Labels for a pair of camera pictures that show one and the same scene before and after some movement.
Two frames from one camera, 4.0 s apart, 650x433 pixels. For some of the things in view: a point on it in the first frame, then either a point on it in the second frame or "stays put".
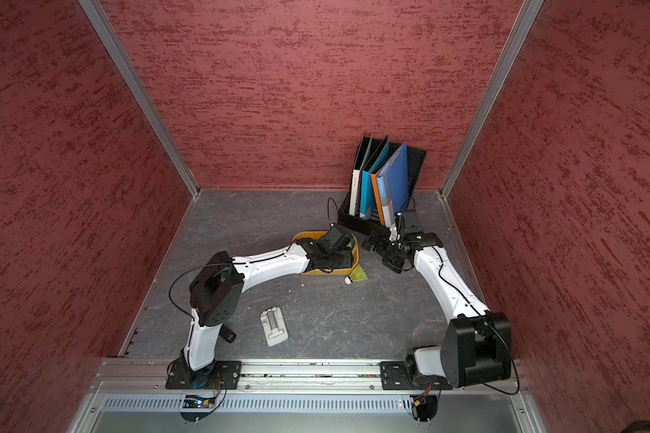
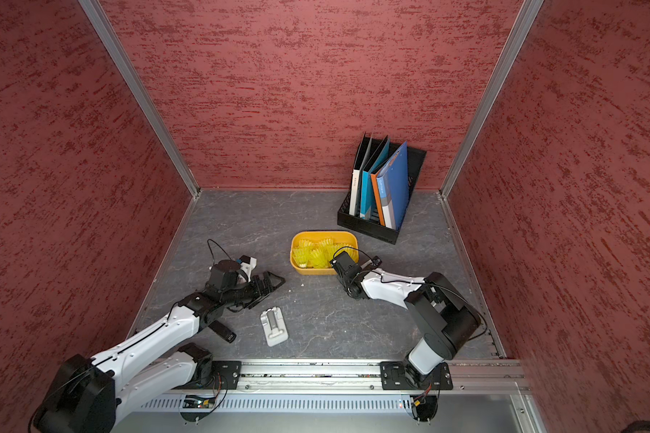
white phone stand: [274, 327] stays put
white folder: [356, 172] stays put
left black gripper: [348, 261] → [260, 293]
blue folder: [393, 182] stays put
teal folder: [378, 161] stays put
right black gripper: [396, 263] → [357, 298]
